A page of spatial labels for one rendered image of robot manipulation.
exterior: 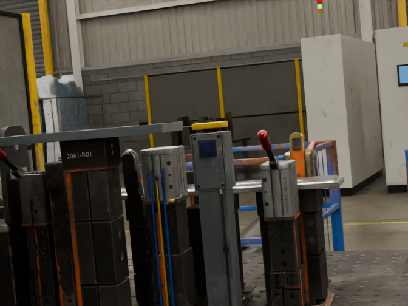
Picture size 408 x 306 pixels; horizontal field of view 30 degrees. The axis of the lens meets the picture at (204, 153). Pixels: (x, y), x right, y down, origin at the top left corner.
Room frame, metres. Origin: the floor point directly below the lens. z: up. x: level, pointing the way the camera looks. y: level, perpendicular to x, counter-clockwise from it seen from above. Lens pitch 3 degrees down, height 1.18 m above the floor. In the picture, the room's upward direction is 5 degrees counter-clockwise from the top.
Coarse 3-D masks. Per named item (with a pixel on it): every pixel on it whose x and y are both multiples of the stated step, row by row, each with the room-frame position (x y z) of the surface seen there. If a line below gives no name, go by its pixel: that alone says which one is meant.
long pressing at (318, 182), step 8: (320, 176) 1.86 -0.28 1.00; (328, 176) 1.84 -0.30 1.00; (336, 176) 1.82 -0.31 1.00; (192, 184) 1.95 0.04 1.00; (240, 184) 1.86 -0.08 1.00; (248, 184) 1.85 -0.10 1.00; (256, 184) 1.80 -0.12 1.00; (304, 184) 1.71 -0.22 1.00; (312, 184) 1.70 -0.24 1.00; (320, 184) 1.70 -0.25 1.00; (328, 184) 1.70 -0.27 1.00; (336, 184) 1.71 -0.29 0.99; (192, 192) 1.78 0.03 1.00; (240, 192) 1.75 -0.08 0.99; (248, 192) 1.74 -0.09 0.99
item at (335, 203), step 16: (272, 144) 4.75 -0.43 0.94; (288, 144) 4.71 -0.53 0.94; (320, 144) 4.27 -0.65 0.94; (240, 160) 3.61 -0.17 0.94; (256, 160) 3.58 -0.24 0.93; (336, 160) 4.60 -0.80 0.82; (336, 192) 4.59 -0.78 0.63; (240, 208) 4.83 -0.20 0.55; (256, 208) 4.80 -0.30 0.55; (336, 208) 4.51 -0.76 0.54; (256, 224) 4.30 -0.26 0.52; (336, 224) 4.60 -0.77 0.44; (240, 240) 3.62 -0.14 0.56; (256, 240) 3.59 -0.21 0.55; (336, 240) 4.60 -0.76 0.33
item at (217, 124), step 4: (192, 124) 1.49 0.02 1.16; (196, 124) 1.49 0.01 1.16; (200, 124) 1.49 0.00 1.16; (204, 124) 1.48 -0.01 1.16; (208, 124) 1.48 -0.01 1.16; (212, 124) 1.48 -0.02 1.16; (216, 124) 1.48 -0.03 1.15; (220, 124) 1.48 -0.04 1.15; (224, 124) 1.50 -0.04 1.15; (192, 128) 1.49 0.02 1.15; (196, 128) 1.49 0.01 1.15; (200, 128) 1.49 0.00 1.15; (204, 128) 1.48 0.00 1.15; (208, 128) 1.48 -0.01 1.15; (212, 128) 1.48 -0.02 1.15; (216, 128) 1.51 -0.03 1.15; (204, 132) 1.51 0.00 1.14; (208, 132) 1.50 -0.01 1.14
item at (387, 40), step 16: (384, 32) 9.23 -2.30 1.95; (400, 32) 9.17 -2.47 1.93; (384, 48) 9.24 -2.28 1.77; (400, 48) 9.18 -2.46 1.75; (384, 64) 9.24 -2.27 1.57; (400, 64) 9.16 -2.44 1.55; (384, 80) 9.25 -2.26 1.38; (400, 80) 9.16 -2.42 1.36; (384, 96) 9.25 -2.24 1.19; (400, 96) 9.19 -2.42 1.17; (384, 112) 9.26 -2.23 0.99; (400, 112) 9.20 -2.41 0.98; (384, 128) 9.26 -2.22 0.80; (400, 128) 9.20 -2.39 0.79; (384, 144) 9.27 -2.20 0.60; (400, 144) 9.21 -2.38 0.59; (384, 160) 9.28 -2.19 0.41; (400, 160) 9.21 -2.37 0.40; (400, 176) 9.21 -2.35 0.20; (400, 192) 9.25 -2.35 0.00
